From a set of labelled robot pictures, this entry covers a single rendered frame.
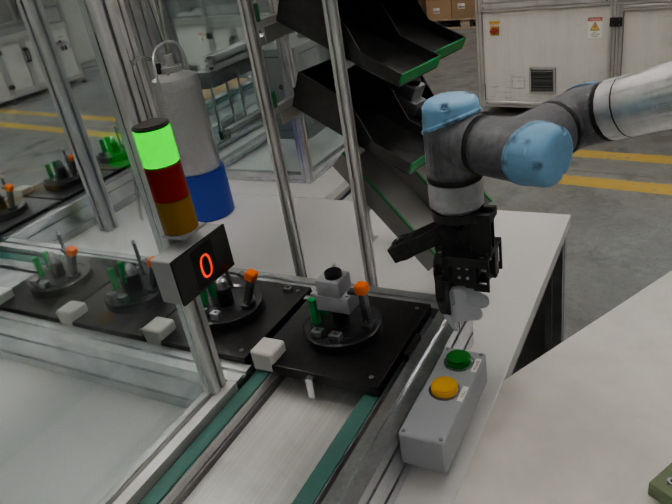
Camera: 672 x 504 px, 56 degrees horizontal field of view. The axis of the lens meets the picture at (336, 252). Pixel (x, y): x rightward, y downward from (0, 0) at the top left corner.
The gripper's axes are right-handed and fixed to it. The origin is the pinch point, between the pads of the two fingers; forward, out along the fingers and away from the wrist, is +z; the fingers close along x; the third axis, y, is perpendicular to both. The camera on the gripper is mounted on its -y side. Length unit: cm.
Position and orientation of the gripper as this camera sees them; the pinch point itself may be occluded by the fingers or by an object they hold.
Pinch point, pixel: (452, 322)
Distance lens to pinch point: 100.3
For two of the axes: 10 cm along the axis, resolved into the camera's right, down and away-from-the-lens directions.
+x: 4.6, -4.8, 7.5
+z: 1.6, 8.7, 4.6
